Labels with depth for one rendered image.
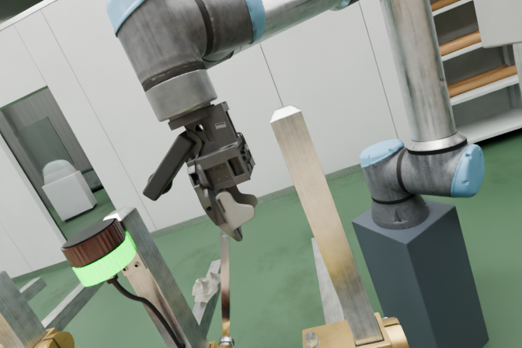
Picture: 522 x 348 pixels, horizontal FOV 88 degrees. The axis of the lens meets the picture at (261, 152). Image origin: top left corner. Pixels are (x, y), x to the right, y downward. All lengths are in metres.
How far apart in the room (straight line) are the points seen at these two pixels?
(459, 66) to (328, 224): 3.06
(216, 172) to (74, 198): 7.76
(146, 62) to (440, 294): 1.12
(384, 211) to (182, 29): 0.87
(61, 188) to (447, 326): 7.78
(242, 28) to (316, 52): 2.50
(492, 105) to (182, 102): 3.33
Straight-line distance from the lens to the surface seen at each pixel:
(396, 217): 1.05
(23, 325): 0.61
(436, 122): 0.88
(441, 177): 0.90
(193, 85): 0.37
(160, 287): 0.42
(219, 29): 0.42
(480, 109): 3.47
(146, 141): 3.37
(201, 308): 0.61
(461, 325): 1.36
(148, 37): 0.38
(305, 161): 0.30
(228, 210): 0.41
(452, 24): 3.29
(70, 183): 8.07
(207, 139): 0.39
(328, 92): 2.93
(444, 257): 1.16
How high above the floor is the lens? 1.20
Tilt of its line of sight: 12 degrees down
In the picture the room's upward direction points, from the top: 22 degrees counter-clockwise
